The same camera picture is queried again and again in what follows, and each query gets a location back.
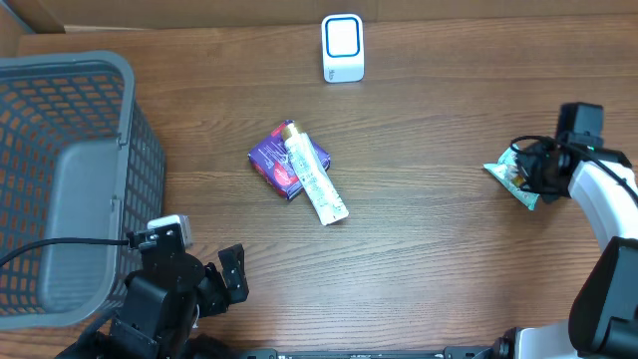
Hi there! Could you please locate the white tube gold cap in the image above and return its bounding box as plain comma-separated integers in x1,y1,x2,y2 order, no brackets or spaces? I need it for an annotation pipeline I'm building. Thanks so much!
281,123,349,225

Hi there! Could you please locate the left black cable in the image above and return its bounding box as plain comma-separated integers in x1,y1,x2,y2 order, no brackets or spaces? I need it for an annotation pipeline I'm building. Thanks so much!
0,236,139,270

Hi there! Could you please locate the light blue plastic packet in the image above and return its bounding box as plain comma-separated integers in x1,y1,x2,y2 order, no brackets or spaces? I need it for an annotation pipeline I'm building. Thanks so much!
483,148,539,211

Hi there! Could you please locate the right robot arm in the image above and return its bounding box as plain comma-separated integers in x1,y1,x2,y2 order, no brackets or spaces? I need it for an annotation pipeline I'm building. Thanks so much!
493,102,637,358

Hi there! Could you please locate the purple red packet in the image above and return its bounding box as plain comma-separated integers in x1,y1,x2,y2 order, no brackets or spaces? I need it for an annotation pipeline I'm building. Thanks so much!
248,120,331,200

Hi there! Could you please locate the grey plastic basket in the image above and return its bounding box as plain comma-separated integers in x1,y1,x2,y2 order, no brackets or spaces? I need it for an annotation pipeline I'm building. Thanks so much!
1,51,166,330

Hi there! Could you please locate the white barcode scanner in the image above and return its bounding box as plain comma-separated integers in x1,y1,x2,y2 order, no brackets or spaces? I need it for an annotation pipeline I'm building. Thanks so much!
321,13,365,84

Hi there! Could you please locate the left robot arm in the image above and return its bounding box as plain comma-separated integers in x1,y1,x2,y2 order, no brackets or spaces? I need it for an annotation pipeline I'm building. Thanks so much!
58,223,249,359

